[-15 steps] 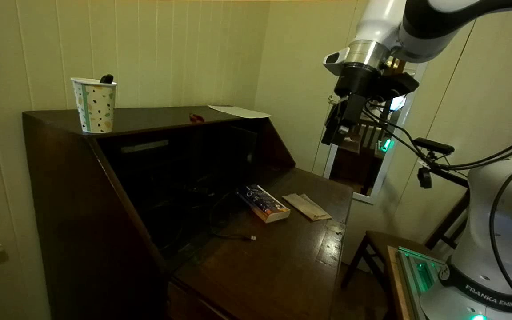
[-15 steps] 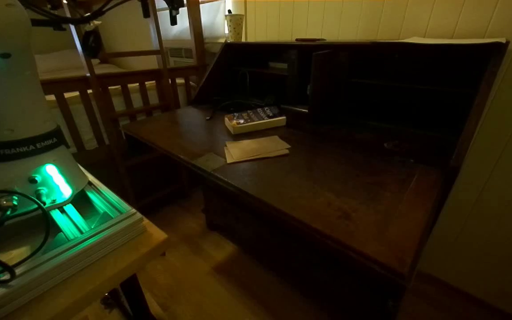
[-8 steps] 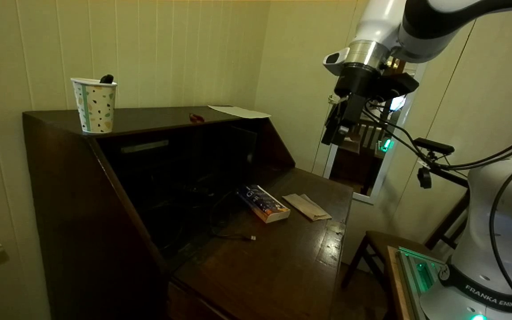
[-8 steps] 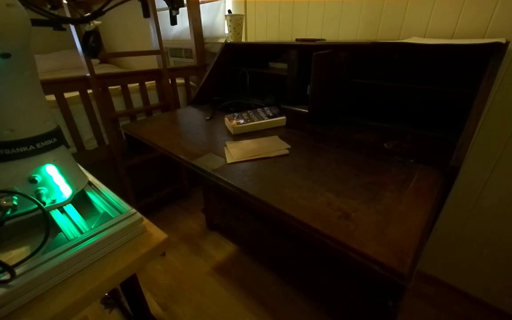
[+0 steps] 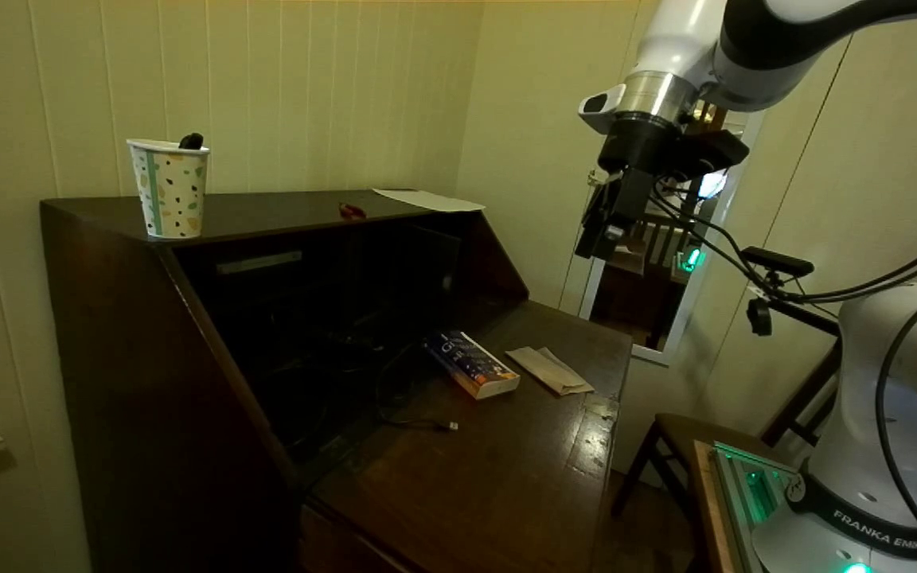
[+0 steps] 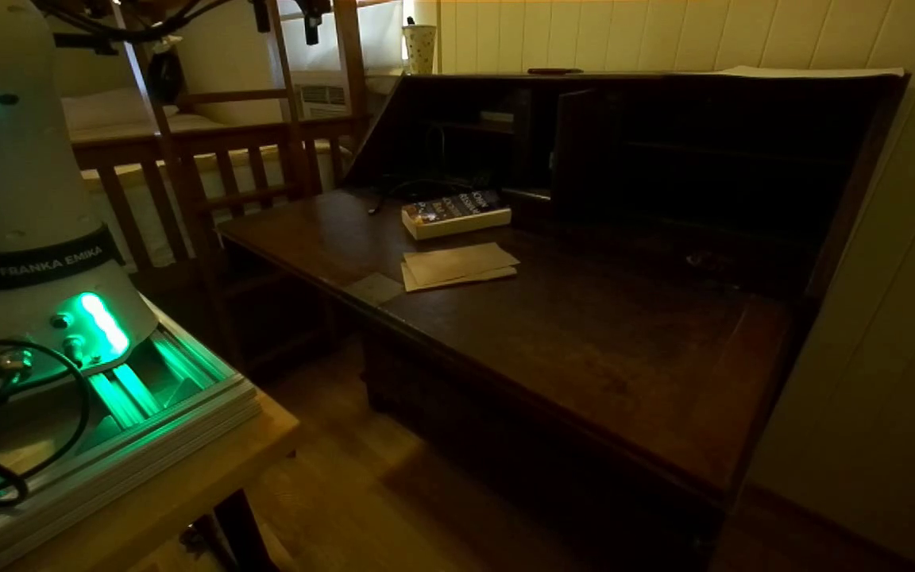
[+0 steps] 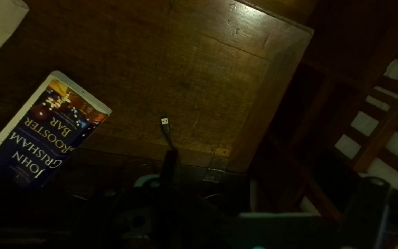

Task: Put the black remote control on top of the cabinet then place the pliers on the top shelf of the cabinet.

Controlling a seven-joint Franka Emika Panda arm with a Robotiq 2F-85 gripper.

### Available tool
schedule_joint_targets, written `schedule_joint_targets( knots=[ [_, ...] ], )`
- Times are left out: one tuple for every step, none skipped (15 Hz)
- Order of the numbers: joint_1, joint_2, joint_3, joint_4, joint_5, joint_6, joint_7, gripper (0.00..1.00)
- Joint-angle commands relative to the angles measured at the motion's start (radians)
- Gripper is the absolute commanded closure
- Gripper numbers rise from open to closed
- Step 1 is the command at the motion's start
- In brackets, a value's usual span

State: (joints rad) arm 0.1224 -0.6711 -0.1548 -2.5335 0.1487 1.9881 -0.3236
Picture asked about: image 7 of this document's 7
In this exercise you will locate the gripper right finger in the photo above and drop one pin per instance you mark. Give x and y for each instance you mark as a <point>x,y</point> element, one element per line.
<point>370,207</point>

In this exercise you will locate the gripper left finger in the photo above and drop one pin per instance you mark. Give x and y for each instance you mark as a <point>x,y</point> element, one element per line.
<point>170,180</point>

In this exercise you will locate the wooden cabinet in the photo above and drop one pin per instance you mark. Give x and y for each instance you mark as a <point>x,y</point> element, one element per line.
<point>185,69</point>

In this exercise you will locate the paperback book with blue cover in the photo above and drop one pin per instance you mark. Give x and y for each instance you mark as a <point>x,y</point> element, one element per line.
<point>43,135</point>

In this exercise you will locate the wooden lattice frame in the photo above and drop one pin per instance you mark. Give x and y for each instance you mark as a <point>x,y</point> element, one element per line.
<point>382,128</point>

